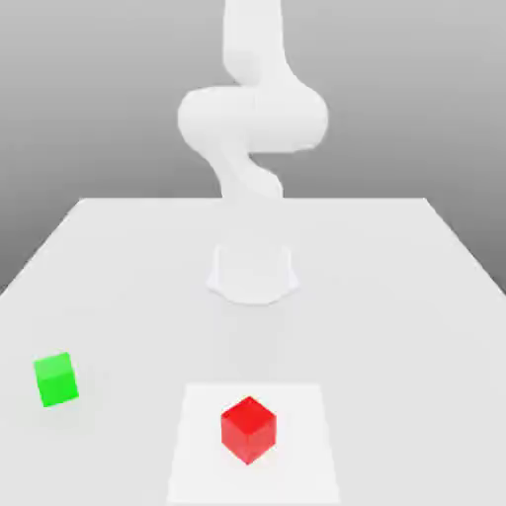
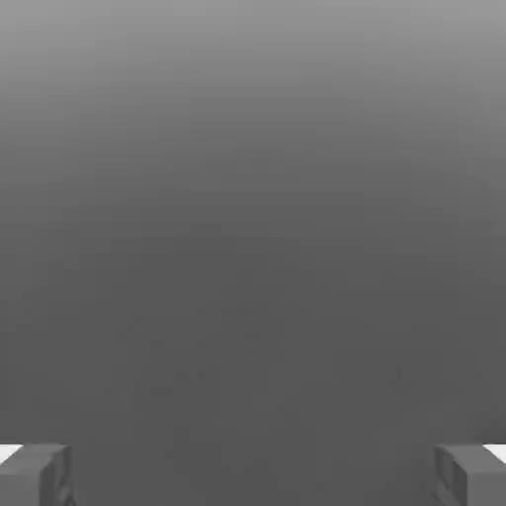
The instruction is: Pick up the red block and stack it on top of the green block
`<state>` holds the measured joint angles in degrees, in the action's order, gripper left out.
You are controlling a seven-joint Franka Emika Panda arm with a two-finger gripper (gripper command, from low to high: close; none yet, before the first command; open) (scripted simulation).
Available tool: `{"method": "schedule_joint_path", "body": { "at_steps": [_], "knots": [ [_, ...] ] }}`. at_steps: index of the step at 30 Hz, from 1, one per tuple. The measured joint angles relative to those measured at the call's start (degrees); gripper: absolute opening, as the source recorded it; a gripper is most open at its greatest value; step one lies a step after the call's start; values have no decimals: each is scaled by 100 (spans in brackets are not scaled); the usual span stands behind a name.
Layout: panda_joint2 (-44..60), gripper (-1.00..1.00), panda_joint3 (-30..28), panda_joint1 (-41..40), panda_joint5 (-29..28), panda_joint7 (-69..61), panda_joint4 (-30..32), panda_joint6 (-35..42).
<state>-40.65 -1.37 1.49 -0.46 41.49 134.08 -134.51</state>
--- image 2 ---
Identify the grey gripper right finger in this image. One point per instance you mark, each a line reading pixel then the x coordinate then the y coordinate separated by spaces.
pixel 474 474

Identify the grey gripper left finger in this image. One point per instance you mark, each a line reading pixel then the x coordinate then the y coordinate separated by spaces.
pixel 31 474

